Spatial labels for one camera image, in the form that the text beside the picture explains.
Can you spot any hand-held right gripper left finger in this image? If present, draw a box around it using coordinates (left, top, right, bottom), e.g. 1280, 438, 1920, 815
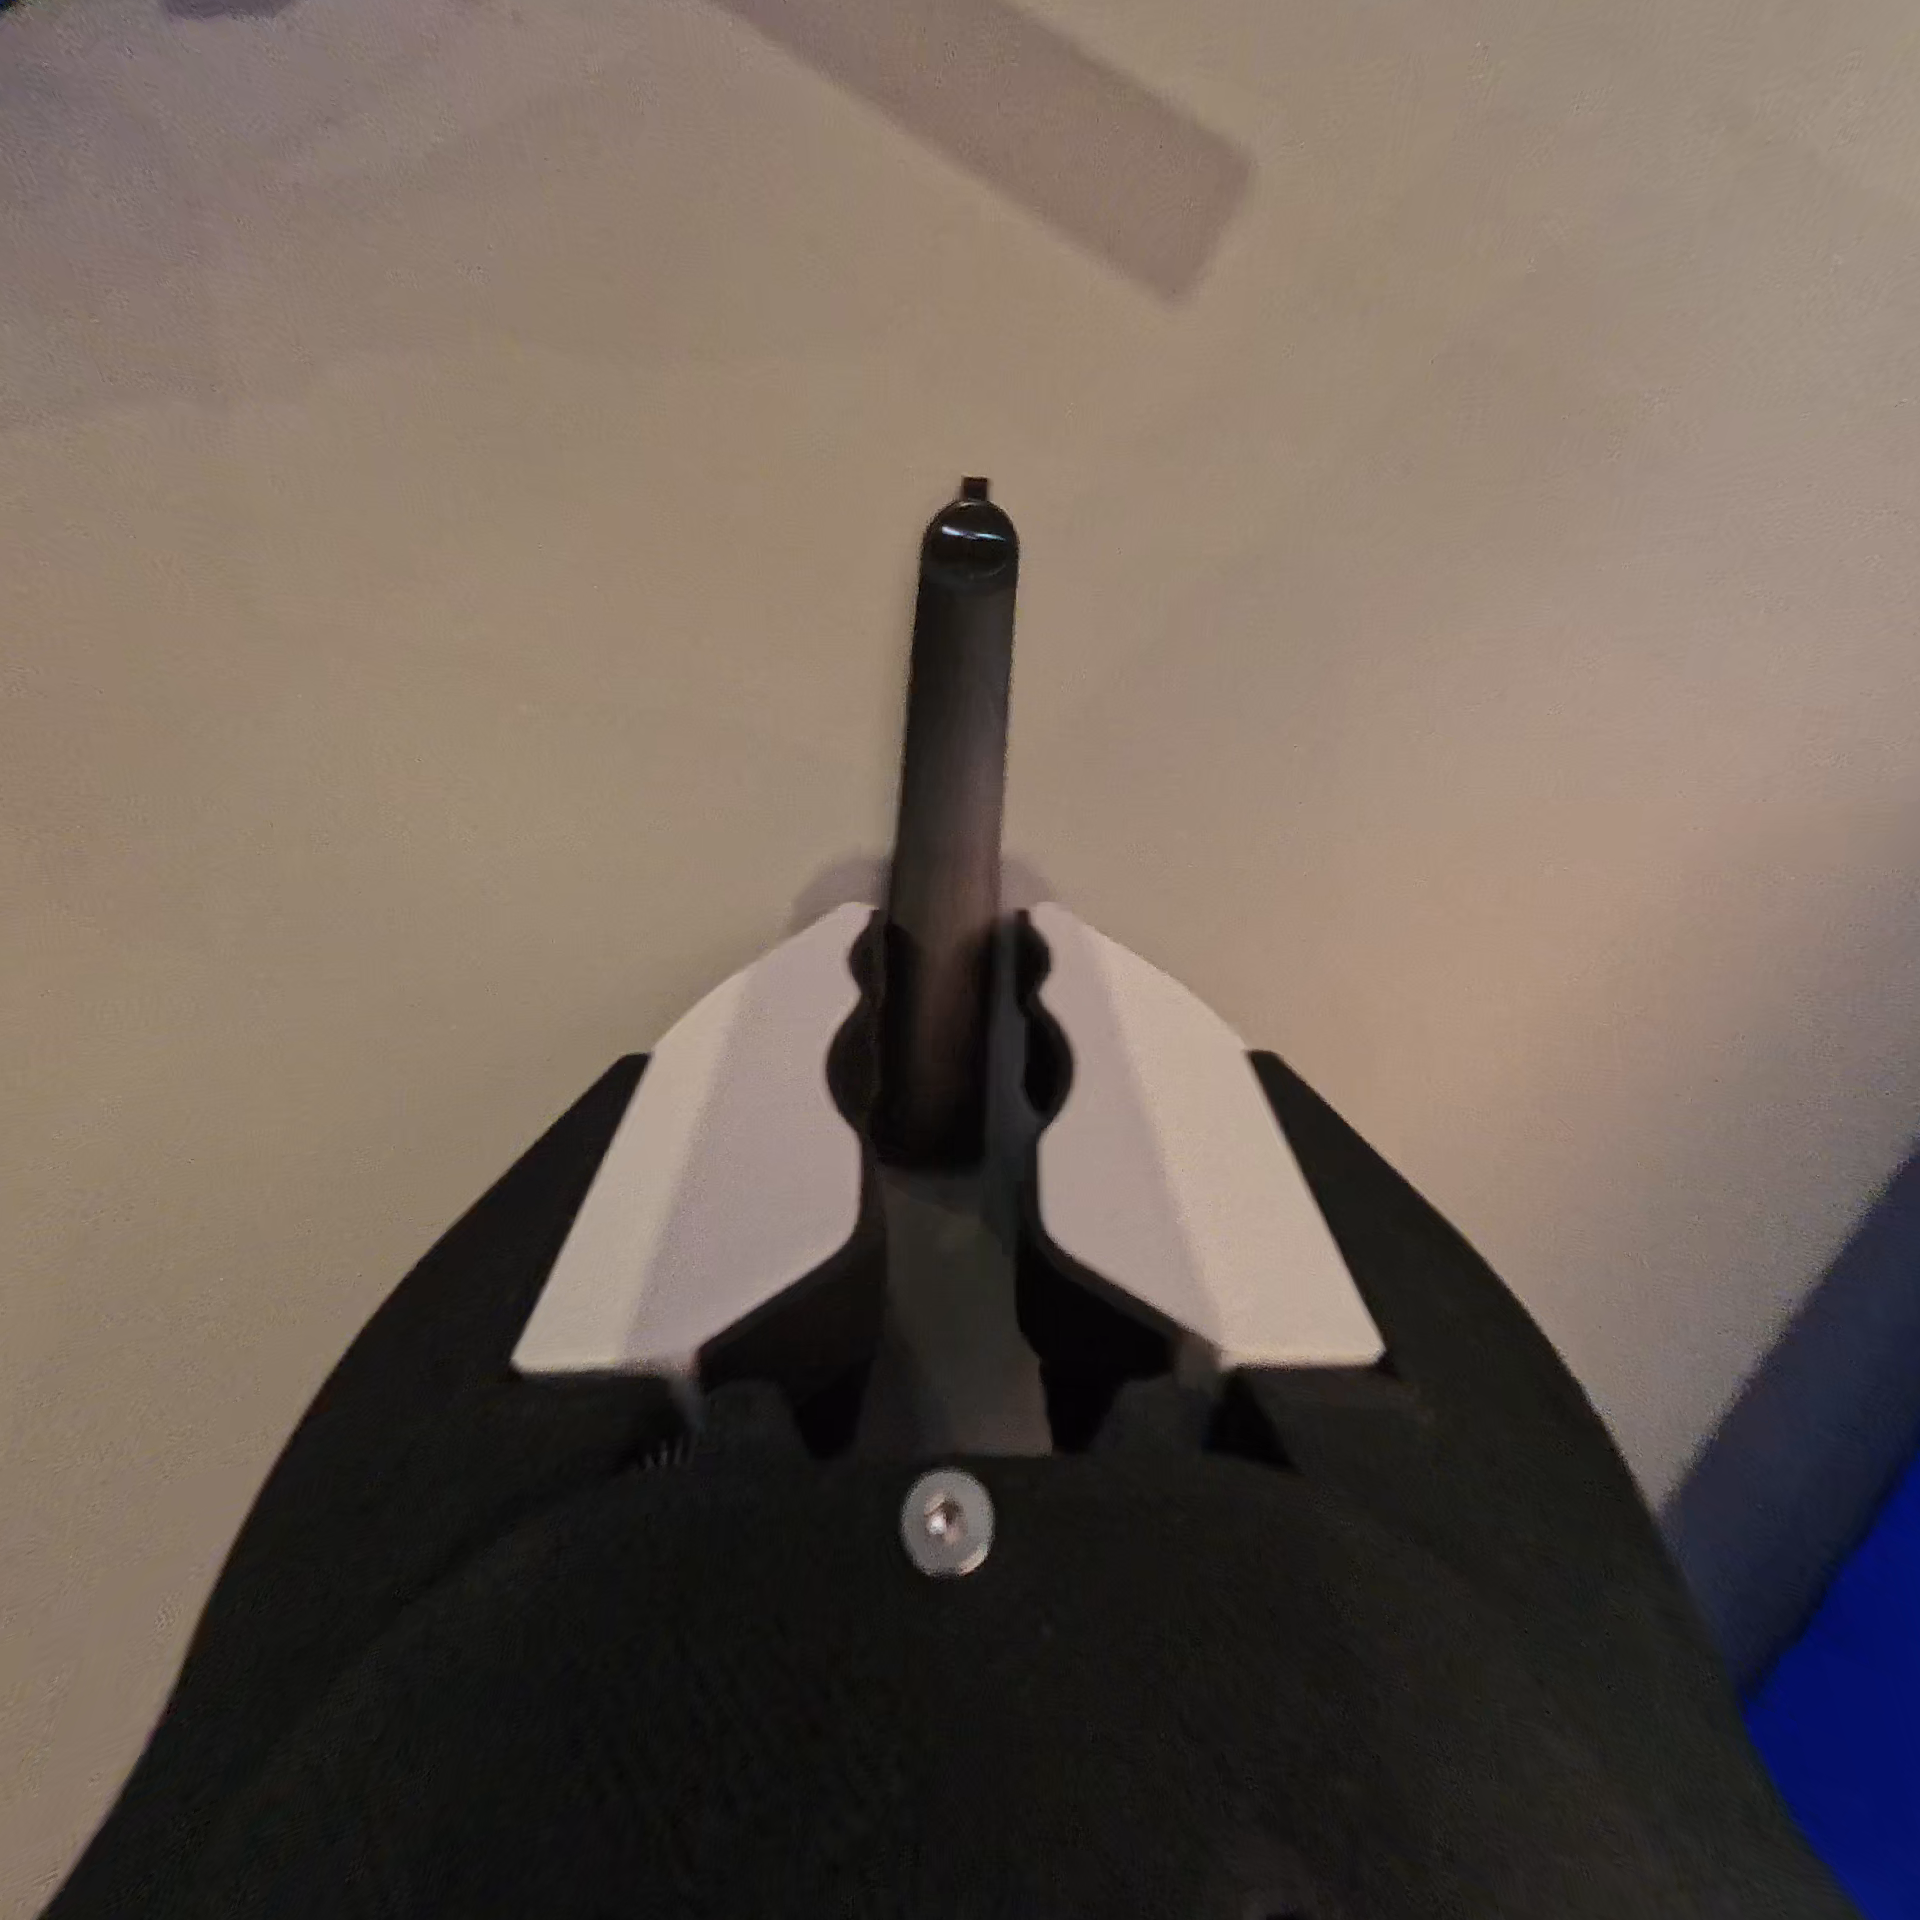
504, 901, 900, 1459

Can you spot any grey flat strip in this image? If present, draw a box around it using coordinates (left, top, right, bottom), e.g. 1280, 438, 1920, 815
711, 0, 1257, 304

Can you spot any black remote battery cover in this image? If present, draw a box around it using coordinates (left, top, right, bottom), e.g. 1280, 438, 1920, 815
883, 471, 1028, 1178

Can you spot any blue plastic storage bin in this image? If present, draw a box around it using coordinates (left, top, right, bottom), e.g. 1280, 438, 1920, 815
1659, 1142, 1920, 1920

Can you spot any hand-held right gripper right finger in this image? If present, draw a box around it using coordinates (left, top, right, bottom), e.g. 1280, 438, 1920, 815
995, 901, 1396, 1459

